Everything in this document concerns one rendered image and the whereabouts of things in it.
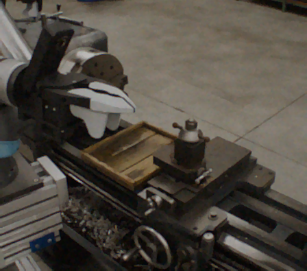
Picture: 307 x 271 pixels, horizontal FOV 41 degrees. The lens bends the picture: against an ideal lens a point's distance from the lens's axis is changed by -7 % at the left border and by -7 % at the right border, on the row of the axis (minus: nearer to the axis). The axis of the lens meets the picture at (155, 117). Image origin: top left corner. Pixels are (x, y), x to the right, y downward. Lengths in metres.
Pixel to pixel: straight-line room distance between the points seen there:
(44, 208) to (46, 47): 0.73
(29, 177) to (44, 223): 0.18
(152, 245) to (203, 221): 0.22
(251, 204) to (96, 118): 1.06
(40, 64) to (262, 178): 1.14
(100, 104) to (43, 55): 0.11
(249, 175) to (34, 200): 0.79
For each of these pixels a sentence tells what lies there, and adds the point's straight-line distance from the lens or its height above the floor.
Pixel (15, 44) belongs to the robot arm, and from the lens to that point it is 0.88.
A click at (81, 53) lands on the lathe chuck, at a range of 1.78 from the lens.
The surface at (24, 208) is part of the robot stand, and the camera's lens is 1.24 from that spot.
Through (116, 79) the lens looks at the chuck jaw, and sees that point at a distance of 1.83.
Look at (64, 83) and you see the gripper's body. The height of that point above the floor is 1.59.
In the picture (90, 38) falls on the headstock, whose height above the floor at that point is 1.24.
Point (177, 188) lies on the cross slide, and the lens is 1.42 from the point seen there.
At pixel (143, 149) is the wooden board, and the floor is 0.89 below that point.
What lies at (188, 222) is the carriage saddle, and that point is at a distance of 1.39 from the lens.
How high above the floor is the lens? 1.83
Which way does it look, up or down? 28 degrees down
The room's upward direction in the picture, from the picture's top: straight up
